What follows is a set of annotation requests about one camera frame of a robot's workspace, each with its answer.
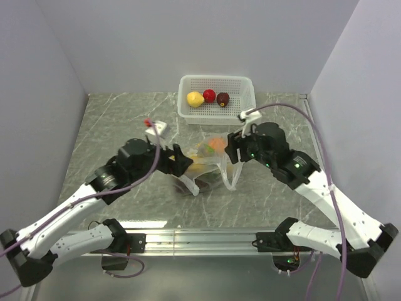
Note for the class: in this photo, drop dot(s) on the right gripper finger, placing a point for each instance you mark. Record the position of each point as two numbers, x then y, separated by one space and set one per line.
234 154
234 139

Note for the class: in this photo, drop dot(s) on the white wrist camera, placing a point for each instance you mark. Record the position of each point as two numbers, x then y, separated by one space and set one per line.
249 118
159 128

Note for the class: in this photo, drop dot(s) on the yellow lemon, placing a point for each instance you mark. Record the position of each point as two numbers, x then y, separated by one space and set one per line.
195 99

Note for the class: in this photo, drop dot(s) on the aluminium mounting rail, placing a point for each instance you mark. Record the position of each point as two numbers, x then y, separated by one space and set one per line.
211 264

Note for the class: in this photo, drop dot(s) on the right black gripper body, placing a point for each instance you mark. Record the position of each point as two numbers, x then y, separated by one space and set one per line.
252 150

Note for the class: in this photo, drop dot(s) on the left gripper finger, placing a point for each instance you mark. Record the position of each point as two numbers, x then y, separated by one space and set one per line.
179 164
177 150

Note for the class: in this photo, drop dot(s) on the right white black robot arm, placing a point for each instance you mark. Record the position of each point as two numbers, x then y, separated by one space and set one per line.
364 240

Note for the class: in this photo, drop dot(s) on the dark purple passion fruit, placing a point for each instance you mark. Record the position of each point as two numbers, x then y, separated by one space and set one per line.
223 99

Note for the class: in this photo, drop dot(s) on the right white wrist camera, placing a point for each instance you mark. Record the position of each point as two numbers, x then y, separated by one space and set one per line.
249 118

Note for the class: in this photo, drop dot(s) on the red apple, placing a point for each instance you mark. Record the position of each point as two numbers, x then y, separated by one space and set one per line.
209 96

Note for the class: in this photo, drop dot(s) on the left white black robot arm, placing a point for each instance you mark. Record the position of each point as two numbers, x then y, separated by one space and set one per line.
35 250

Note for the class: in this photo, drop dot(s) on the transparent plastic bag with fruit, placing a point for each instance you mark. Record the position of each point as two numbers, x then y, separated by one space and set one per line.
211 168

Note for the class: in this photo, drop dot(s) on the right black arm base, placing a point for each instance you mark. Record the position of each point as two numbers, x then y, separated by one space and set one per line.
286 256

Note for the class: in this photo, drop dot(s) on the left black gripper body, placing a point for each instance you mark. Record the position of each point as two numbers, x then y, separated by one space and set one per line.
165 162

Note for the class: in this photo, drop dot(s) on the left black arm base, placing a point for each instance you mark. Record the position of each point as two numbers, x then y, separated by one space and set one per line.
128 246

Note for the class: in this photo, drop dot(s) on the white perforated plastic basket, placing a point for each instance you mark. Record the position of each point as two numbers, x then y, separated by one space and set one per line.
241 97

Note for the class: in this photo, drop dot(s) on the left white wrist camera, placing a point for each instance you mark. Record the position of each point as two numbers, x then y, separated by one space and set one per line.
159 128

